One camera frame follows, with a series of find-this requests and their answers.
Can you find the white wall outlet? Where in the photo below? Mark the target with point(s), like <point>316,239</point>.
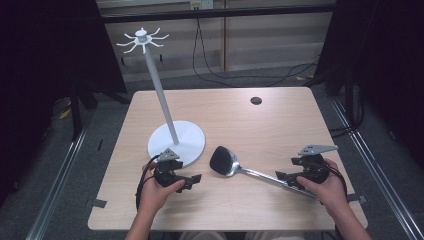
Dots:
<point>201,4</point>

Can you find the white hook stand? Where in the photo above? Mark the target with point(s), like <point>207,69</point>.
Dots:
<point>190,140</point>

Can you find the person's right hand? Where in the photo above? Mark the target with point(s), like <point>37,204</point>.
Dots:
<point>330,193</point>

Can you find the aluminium floor rail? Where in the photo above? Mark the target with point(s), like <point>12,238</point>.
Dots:
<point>56,193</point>
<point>376,173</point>

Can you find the yellow floor tape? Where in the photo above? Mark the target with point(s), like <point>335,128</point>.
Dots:
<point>65,114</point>

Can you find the black horizontal bar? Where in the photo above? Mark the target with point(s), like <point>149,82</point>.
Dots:
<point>216,13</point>

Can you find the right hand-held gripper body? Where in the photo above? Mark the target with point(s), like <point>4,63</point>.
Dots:
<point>313,168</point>

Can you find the grey tape piece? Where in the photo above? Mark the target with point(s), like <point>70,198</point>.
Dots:
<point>357,199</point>
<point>98,203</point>

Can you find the dark curtain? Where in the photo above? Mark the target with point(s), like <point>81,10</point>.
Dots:
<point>393,53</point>
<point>36,66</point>

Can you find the person's left hand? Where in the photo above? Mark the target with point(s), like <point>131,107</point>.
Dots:
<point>155,196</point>

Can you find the black metal stand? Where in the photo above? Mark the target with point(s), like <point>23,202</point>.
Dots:
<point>349,100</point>
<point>76,115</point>

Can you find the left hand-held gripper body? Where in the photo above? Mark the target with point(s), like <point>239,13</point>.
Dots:
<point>166,173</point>

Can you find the metal spatula with black head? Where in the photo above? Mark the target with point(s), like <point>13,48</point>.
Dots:
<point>221,161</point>

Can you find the black table grommet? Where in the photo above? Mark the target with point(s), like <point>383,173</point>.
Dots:
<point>256,100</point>

